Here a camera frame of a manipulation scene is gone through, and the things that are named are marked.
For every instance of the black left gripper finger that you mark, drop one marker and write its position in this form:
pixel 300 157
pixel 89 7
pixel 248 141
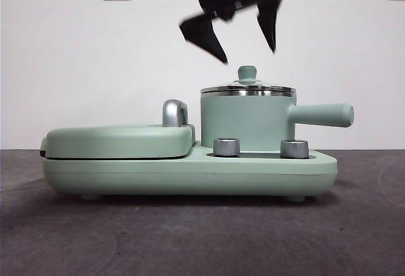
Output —
pixel 269 16
pixel 205 35

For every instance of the glass lid with green knob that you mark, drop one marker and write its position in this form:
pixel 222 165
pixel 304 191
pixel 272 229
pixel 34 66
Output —
pixel 246 72

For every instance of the pale green griddle lid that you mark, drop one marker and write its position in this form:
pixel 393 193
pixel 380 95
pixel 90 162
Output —
pixel 114 141

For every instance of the silver control knob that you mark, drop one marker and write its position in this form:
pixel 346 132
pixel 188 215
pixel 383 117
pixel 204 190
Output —
pixel 294 148
pixel 226 147

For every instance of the pale green breakfast machine base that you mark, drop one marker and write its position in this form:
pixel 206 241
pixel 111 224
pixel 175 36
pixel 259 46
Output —
pixel 158 176

